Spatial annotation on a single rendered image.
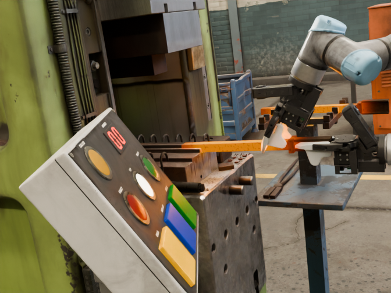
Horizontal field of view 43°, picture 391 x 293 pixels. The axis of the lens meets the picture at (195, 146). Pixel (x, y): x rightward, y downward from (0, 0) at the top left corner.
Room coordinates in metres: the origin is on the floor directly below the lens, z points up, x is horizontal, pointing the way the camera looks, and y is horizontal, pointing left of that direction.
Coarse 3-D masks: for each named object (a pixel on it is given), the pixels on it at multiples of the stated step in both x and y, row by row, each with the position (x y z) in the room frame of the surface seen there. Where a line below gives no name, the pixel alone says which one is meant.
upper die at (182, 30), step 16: (144, 16) 1.26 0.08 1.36; (160, 16) 1.24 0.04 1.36; (176, 16) 1.29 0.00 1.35; (192, 16) 1.37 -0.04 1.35; (112, 32) 1.30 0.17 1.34; (128, 32) 1.28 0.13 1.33; (144, 32) 1.26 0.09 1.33; (160, 32) 1.24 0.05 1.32; (176, 32) 1.28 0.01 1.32; (192, 32) 1.36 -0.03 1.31; (112, 48) 1.30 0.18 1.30; (128, 48) 1.28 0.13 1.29; (144, 48) 1.26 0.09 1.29; (160, 48) 1.24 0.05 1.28; (176, 48) 1.27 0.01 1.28
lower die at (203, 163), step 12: (144, 144) 1.50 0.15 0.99; (156, 144) 1.44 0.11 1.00; (168, 144) 1.42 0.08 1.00; (180, 144) 1.40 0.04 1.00; (156, 156) 1.34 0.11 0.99; (168, 156) 1.32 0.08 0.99; (180, 156) 1.30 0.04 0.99; (192, 156) 1.29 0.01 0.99; (204, 156) 1.34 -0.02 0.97; (168, 168) 1.25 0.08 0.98; (180, 168) 1.24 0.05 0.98; (192, 168) 1.27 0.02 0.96; (204, 168) 1.33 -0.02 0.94; (180, 180) 1.24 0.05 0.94; (192, 180) 1.26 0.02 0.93
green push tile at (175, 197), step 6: (174, 186) 0.91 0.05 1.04; (174, 192) 0.88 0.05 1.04; (168, 198) 0.84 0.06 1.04; (174, 198) 0.85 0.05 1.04; (180, 198) 0.89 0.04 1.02; (174, 204) 0.84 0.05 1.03; (180, 204) 0.86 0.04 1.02; (186, 204) 0.89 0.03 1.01; (180, 210) 0.84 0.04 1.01; (186, 210) 0.86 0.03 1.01; (192, 210) 0.89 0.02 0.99; (186, 216) 0.84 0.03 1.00; (192, 216) 0.87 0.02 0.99; (192, 222) 0.84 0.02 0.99; (192, 228) 0.84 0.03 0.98
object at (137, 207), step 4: (128, 196) 0.68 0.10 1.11; (132, 196) 0.69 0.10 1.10; (128, 200) 0.67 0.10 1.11; (132, 200) 0.68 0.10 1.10; (136, 200) 0.69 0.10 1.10; (132, 204) 0.67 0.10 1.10; (136, 204) 0.68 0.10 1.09; (140, 204) 0.70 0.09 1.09; (132, 208) 0.66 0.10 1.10; (136, 208) 0.67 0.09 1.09; (140, 208) 0.68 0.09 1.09; (136, 212) 0.66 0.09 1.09; (140, 212) 0.67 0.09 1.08; (144, 212) 0.69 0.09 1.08; (140, 216) 0.66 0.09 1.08; (144, 216) 0.68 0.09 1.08
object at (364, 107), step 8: (336, 104) 1.64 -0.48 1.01; (344, 104) 1.62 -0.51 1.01; (360, 104) 1.57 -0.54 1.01; (368, 104) 1.57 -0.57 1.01; (376, 104) 1.56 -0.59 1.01; (384, 104) 1.55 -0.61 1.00; (264, 112) 1.73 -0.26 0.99; (320, 112) 1.64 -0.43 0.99; (360, 112) 1.57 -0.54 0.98; (368, 112) 1.57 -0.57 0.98; (376, 112) 1.56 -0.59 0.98; (384, 112) 1.54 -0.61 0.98
